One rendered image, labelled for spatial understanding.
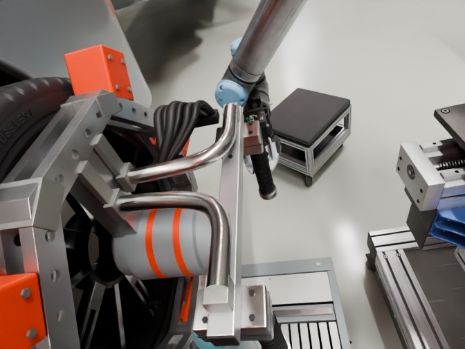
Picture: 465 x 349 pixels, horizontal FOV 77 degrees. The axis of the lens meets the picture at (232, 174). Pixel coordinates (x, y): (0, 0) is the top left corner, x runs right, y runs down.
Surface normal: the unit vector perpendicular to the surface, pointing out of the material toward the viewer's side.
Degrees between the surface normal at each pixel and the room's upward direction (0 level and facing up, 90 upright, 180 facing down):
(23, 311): 90
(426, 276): 0
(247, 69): 94
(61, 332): 90
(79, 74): 55
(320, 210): 0
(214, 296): 0
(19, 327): 90
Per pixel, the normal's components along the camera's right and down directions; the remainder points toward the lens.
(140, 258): -0.17, 0.22
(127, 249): -0.21, -0.04
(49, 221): 0.97, -0.15
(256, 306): -0.25, -0.68
